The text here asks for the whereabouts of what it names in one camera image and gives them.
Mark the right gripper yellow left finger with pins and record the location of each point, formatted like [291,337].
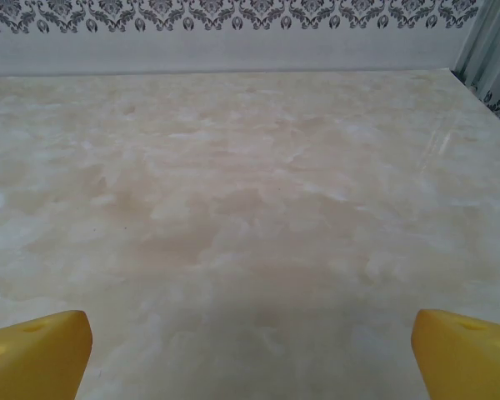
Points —
[33,358]

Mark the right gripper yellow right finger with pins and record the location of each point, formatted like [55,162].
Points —
[466,358]

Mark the aluminium frame corner post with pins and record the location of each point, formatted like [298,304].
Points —
[483,41]

